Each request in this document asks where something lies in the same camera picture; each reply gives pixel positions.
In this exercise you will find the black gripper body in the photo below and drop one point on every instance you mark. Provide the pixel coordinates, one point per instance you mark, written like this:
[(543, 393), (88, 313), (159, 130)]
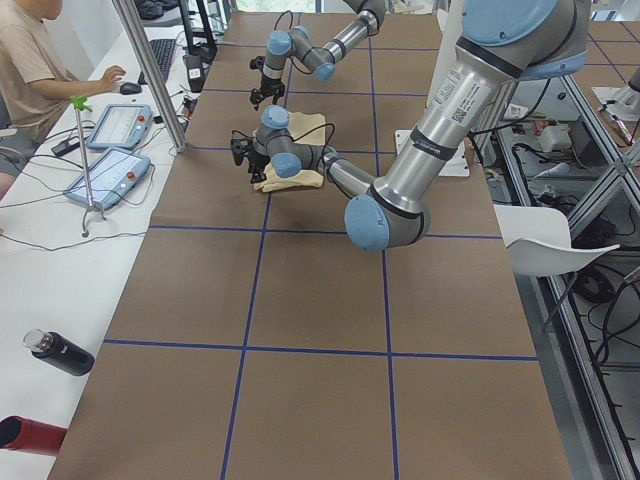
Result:
[(270, 85), (257, 162)]

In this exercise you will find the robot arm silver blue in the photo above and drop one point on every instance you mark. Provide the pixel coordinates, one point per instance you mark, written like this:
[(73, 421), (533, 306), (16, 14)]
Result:
[(501, 42), (319, 61)]

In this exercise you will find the person right hand on mouse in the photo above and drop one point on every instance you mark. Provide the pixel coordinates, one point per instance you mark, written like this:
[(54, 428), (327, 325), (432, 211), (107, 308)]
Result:
[(111, 76)]

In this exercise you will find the black computer keyboard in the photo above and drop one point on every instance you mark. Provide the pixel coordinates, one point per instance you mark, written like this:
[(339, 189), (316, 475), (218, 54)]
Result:
[(163, 51)]

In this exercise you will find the black computer mouse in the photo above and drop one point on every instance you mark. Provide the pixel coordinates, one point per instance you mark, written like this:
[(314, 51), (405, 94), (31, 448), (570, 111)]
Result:
[(130, 88)]

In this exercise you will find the far blue teach pendant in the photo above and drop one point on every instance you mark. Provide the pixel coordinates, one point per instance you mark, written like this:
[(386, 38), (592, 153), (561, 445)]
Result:
[(121, 126)]

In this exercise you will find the blue teach pendant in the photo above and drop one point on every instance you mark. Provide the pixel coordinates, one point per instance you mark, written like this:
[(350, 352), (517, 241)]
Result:
[(114, 174), (121, 126)]

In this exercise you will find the near blue teach pendant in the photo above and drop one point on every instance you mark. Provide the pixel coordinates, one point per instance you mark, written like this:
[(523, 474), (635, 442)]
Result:
[(114, 174)]

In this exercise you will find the green clip metal stand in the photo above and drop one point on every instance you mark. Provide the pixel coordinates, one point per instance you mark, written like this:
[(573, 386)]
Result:
[(80, 105)]

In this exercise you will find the seated person beige shirt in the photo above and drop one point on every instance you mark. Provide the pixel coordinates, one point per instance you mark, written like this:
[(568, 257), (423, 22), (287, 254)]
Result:
[(35, 84)]

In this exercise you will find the black water bottle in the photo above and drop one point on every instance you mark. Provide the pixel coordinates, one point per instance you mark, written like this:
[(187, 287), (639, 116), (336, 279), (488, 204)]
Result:
[(55, 350)]

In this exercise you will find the white plastic chair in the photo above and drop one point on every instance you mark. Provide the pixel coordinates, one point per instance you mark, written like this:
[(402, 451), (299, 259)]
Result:
[(538, 242)]

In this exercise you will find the red water bottle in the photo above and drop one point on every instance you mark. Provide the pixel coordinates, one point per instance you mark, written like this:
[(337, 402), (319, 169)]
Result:
[(31, 436)]

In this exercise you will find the aluminium frame post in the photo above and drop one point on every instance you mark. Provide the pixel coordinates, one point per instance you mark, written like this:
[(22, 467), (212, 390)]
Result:
[(136, 33)]

